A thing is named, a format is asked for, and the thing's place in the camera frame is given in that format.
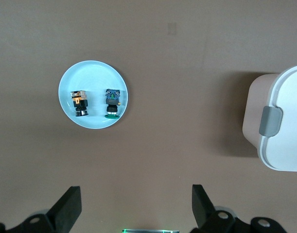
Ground white lunch box grey latches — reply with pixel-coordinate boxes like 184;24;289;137
242;64;297;172

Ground orange push button switch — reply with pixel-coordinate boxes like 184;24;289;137
70;91;88;117

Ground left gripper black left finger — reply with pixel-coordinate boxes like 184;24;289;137
0;186;83;233

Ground light blue round plate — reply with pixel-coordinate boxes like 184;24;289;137
58;60;133;130

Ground green push button switch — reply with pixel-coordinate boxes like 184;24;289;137
105;88;122;119

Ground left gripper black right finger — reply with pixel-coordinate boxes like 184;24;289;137
192;184;291;233

